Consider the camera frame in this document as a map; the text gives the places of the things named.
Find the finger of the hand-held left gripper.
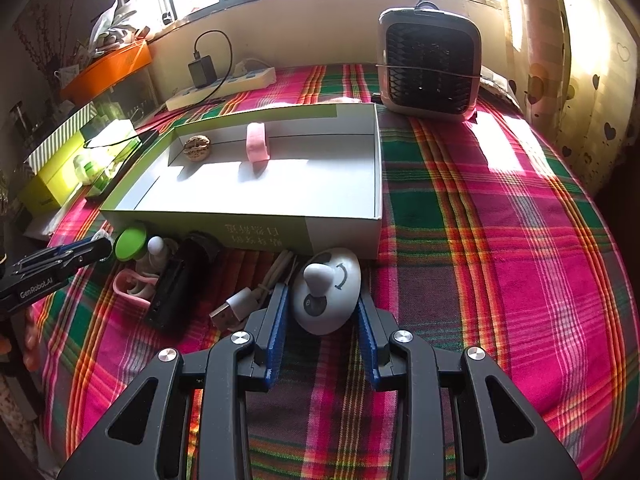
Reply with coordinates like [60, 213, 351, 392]
[29, 238, 114, 283]
[19, 239, 102, 272]

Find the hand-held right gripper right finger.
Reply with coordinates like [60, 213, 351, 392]
[356, 294, 583, 480]

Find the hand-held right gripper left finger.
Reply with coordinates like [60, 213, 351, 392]
[56, 282, 291, 480]

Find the green lid jar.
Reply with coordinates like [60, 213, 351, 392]
[114, 223, 149, 262]

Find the white usb cable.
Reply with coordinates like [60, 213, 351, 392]
[209, 249, 301, 332]

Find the pink clip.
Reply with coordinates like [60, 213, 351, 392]
[114, 267, 166, 306]

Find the white egg-shaped device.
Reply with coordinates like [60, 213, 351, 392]
[291, 247, 362, 336]

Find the black rectangular device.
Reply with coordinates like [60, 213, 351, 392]
[144, 231, 222, 336]

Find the green and white cardboard box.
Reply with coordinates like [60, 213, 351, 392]
[99, 103, 385, 261]

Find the pink cable holder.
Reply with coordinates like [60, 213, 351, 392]
[245, 121, 272, 163]

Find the person's left hand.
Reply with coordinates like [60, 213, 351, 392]
[20, 305, 41, 368]

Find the green tissue pack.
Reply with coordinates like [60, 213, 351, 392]
[19, 119, 142, 213]

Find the green striped box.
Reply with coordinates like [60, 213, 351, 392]
[24, 101, 98, 173]

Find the brown walnut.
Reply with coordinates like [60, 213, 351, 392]
[183, 135, 213, 162]

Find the plaid tablecloth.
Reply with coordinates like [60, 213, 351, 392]
[30, 62, 636, 480]

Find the orange tray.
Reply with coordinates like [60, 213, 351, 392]
[59, 40, 153, 103]

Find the white power strip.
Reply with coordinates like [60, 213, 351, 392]
[165, 62, 277, 112]

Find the black charger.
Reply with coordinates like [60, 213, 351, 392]
[187, 50, 217, 88]

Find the pile of plastic bags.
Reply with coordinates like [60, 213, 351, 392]
[85, 0, 151, 53]

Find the small space heater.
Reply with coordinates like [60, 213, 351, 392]
[376, 6, 483, 122]

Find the heart print curtain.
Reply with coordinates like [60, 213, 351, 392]
[500, 0, 640, 196]

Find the black charger cable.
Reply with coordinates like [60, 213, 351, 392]
[82, 30, 236, 151]

